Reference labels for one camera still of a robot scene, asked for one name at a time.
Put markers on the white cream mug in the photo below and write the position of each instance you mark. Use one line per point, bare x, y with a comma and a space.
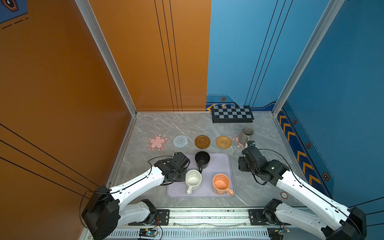
193, 181

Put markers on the left green circuit board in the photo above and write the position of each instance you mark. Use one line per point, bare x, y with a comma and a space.
148, 233

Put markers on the aluminium corner post right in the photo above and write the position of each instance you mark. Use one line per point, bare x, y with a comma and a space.
318, 34

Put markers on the aluminium corner post left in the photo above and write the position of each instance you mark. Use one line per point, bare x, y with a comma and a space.
101, 42

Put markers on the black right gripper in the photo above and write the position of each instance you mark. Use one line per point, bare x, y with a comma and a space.
241, 162

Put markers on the green circuit board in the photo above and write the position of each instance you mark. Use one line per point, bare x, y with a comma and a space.
148, 233
277, 234

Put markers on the pink cherry blossom coaster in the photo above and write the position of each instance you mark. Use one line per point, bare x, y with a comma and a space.
237, 143

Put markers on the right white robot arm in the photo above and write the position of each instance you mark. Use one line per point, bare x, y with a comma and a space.
329, 220

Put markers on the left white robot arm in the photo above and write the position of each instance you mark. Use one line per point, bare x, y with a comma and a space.
109, 208

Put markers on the black mug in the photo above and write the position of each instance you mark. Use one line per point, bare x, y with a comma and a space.
202, 160

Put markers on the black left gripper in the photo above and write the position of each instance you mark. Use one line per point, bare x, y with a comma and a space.
183, 176

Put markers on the right green circuit board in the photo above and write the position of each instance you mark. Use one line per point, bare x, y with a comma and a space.
277, 234

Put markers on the clear glass round coaster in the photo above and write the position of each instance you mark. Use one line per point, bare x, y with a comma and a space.
180, 141

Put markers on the lavender serving tray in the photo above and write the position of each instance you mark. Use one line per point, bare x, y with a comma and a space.
219, 164

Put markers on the woven rattan round coaster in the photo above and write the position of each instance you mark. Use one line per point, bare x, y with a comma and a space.
224, 142

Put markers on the grey mug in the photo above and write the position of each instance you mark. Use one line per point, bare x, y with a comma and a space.
245, 135

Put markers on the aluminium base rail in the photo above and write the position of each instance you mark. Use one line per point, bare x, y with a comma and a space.
208, 224

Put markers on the orange mug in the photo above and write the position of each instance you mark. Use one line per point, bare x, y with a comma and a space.
221, 185

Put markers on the brown wooden round coaster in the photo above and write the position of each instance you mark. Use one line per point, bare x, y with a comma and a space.
202, 142

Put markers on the black checkered chess board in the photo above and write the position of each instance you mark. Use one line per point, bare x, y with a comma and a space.
232, 114

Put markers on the aluminium corner post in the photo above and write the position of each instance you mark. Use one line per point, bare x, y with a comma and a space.
318, 34
101, 42

